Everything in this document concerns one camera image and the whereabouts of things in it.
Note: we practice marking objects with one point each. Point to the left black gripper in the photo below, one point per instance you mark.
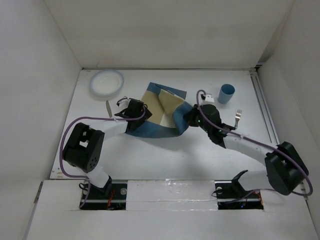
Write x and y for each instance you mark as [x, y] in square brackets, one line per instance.
[146, 116]

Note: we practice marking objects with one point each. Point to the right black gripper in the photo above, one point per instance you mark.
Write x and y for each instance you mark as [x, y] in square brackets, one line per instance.
[190, 116]

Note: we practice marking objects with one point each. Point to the blue beige cloth placemat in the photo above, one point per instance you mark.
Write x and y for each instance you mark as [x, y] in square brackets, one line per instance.
[167, 106]

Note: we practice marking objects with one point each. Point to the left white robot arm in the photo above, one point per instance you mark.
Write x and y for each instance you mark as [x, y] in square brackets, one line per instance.
[82, 142]

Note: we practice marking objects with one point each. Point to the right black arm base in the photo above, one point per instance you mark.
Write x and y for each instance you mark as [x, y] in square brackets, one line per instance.
[231, 195]

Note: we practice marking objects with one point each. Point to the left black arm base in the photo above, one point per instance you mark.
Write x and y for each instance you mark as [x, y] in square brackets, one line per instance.
[95, 199]

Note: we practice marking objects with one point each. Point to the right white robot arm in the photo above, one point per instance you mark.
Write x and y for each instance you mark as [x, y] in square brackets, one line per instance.
[284, 166]

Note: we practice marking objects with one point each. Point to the silver knife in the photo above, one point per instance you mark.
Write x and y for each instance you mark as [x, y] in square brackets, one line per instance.
[108, 108]

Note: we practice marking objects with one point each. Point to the white blue-rimmed plate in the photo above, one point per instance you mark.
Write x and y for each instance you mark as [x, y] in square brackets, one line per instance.
[106, 83]

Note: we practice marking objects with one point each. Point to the blue cup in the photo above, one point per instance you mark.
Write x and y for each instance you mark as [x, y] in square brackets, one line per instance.
[225, 94]

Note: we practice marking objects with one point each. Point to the silver fork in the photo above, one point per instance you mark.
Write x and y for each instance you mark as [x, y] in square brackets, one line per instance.
[238, 115]

